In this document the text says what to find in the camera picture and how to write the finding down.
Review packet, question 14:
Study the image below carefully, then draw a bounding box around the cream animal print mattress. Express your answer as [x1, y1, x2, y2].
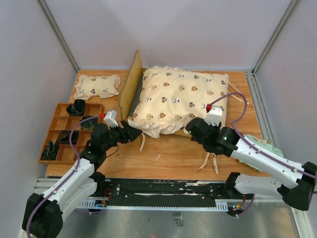
[128, 66, 232, 138]

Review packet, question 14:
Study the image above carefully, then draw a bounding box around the rolled dark green sock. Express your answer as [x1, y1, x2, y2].
[80, 115, 98, 130]

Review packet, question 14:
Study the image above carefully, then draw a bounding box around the wooden pet bed frame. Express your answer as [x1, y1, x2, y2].
[120, 51, 190, 136]

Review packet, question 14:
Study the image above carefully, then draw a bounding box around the mint green cloth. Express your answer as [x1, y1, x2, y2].
[239, 133, 284, 173]

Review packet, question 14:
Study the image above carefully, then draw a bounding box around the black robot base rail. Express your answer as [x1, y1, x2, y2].
[96, 178, 252, 203]

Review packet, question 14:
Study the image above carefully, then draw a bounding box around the wooden compartment tray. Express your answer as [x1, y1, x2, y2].
[38, 103, 104, 165]

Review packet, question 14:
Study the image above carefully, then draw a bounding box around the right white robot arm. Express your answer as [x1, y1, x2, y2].
[186, 118, 317, 211]

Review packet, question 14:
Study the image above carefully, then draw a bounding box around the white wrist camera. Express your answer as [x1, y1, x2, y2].
[99, 110, 119, 128]
[204, 104, 222, 126]

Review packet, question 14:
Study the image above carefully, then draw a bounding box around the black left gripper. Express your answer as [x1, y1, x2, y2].
[103, 119, 142, 152]

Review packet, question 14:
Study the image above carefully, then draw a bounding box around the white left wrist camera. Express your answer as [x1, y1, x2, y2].
[99, 110, 119, 128]

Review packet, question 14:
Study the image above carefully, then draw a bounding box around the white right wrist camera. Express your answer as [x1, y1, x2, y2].
[204, 104, 222, 126]

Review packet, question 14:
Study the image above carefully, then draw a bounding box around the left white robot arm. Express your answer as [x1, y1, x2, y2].
[22, 121, 142, 238]

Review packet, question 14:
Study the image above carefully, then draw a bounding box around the small animal print pillow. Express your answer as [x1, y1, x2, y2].
[74, 75, 121, 100]

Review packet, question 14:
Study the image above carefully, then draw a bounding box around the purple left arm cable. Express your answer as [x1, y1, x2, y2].
[26, 115, 104, 238]

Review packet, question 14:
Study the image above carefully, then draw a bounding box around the black rolled sock top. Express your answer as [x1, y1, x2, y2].
[66, 99, 86, 116]

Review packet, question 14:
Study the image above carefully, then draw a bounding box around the dark patterned sock bottom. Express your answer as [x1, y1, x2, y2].
[41, 140, 59, 161]

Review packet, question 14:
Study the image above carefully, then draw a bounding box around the white slotted cable duct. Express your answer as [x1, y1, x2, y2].
[77, 197, 229, 212]

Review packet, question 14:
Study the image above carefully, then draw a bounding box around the dark folded sock middle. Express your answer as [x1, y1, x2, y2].
[55, 130, 79, 146]

